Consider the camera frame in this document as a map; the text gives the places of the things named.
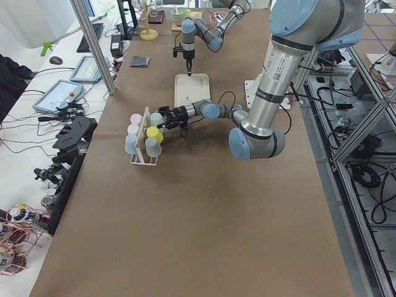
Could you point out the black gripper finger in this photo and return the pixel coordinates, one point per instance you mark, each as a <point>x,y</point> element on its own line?
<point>189,67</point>
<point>167,125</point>
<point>166,112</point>

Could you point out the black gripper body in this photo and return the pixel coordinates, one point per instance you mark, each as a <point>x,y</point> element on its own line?
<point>188,55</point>
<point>179,114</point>

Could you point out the green cup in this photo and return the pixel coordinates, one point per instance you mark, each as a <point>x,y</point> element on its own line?
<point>157,120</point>

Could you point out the cream rabbit tray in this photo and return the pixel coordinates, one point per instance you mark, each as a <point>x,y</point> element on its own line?
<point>190,88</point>

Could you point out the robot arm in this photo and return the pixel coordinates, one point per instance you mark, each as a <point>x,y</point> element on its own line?
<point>297,28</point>
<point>212,36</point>

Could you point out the yellow cup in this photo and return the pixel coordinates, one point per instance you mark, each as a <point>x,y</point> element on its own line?
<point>154,132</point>

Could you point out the grey cup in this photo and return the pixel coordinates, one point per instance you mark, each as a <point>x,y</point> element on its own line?
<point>153,147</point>

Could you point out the pink cup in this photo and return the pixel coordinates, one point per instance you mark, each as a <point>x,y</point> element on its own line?
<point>136,118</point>

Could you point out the cream white cup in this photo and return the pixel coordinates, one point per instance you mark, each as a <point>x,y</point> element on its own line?
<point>133,129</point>

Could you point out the blue cup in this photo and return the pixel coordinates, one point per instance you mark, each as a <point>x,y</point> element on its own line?
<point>130,142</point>

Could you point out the brown lacquer tray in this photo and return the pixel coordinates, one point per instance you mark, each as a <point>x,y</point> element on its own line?
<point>156,17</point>

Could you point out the bamboo cutting board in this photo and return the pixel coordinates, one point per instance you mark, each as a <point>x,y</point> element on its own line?
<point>176,27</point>

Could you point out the stacked green bowls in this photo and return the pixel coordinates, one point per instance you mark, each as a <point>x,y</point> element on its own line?
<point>178,15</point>

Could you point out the wooden mug tree stand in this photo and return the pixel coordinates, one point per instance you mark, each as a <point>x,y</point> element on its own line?
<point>147,34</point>

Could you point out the pink bowl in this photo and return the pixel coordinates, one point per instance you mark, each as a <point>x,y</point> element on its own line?
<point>217,17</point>

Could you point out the folded grey cloth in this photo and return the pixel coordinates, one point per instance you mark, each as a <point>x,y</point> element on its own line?
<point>140,61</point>

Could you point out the black power adapter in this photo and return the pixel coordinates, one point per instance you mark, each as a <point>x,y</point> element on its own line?
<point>117,46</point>

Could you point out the far teach pendant tablet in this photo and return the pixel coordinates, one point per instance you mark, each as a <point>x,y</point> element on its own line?
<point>86,71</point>

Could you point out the teach pendant tablet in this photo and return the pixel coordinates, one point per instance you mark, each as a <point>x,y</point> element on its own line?
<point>86,71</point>
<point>62,93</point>

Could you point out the black foam tool holder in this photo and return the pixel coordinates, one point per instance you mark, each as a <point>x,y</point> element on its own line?
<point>71,141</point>

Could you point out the near teach pendant tablet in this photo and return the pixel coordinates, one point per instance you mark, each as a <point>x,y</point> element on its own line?
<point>62,93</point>

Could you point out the black computer mouse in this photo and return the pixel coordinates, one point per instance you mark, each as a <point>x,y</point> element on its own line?
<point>55,60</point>

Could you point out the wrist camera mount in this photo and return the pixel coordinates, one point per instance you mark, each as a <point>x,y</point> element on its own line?
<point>168,118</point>

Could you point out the white wire cup rack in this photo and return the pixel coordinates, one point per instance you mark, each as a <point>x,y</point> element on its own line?
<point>141,157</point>

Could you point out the aluminium frame post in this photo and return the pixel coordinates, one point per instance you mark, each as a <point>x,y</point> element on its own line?
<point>87,29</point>

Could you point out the copper wire bottle rack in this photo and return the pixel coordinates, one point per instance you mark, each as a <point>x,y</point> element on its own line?
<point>22,229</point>

